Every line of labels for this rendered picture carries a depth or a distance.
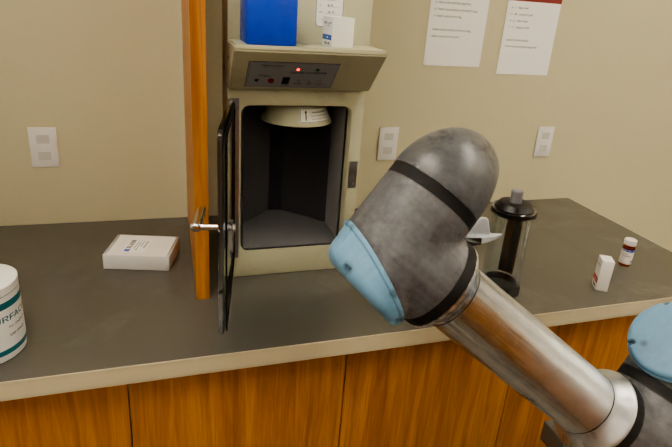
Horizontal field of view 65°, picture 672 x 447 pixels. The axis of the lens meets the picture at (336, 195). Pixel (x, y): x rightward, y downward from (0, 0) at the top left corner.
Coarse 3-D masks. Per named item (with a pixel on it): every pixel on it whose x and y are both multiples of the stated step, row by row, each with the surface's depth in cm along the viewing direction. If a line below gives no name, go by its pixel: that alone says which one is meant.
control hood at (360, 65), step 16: (240, 48) 102; (256, 48) 102; (272, 48) 103; (288, 48) 104; (304, 48) 105; (320, 48) 106; (336, 48) 108; (352, 48) 111; (368, 48) 114; (240, 64) 106; (352, 64) 111; (368, 64) 112; (240, 80) 110; (336, 80) 116; (352, 80) 117; (368, 80) 118
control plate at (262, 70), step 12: (252, 72) 108; (264, 72) 109; (276, 72) 110; (288, 72) 110; (300, 72) 111; (312, 72) 112; (324, 72) 112; (336, 72) 113; (252, 84) 112; (264, 84) 113; (276, 84) 114; (288, 84) 114; (300, 84) 115; (312, 84) 116; (324, 84) 116
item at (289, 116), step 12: (276, 108) 125; (288, 108) 124; (300, 108) 124; (312, 108) 125; (324, 108) 129; (264, 120) 127; (276, 120) 125; (288, 120) 124; (300, 120) 124; (312, 120) 125; (324, 120) 128
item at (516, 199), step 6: (516, 192) 124; (522, 192) 124; (504, 198) 128; (510, 198) 126; (516, 198) 125; (522, 198) 125; (498, 204) 126; (504, 204) 125; (510, 204) 125; (516, 204) 125; (522, 204) 125; (528, 204) 125; (504, 210) 124; (510, 210) 123; (516, 210) 123; (522, 210) 123; (528, 210) 123; (534, 210) 126
